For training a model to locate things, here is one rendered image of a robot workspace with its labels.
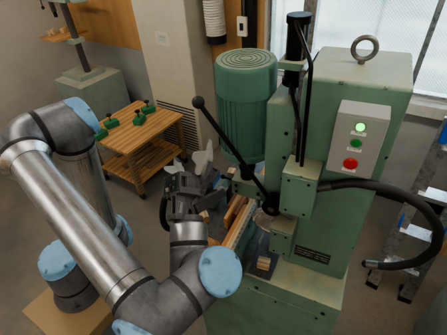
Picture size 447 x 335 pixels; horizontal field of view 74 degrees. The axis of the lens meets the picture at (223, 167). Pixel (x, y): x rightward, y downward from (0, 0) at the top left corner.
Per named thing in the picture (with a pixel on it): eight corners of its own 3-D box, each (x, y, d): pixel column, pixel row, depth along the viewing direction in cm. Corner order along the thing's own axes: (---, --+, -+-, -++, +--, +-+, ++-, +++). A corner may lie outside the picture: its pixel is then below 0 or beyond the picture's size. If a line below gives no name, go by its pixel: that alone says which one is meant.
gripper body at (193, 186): (180, 167, 70) (181, 218, 66) (208, 173, 76) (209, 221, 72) (162, 175, 75) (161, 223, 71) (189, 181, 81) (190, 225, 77)
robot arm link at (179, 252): (219, 298, 64) (200, 296, 73) (216, 239, 68) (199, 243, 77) (177, 302, 60) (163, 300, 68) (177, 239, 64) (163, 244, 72)
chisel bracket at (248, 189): (239, 184, 119) (238, 167, 113) (273, 193, 114) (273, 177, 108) (231, 197, 114) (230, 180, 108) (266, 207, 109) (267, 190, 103)
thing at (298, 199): (286, 193, 90) (290, 153, 81) (316, 201, 87) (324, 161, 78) (277, 213, 85) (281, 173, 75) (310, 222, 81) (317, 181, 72)
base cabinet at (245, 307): (237, 269, 199) (233, 193, 154) (326, 302, 178) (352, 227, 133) (206, 335, 168) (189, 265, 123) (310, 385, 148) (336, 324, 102)
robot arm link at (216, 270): (213, 320, 50) (186, 313, 60) (256, 274, 56) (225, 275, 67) (181, 273, 50) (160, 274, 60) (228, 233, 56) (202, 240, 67)
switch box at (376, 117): (329, 155, 76) (341, 98, 66) (372, 164, 72) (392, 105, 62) (324, 170, 72) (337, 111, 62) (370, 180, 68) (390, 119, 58)
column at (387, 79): (297, 217, 128) (322, 44, 82) (351, 232, 120) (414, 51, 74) (281, 259, 112) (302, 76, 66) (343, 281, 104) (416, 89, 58)
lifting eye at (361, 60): (348, 60, 72) (354, 32, 67) (374, 63, 69) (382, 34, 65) (346, 63, 70) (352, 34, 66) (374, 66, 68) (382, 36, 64)
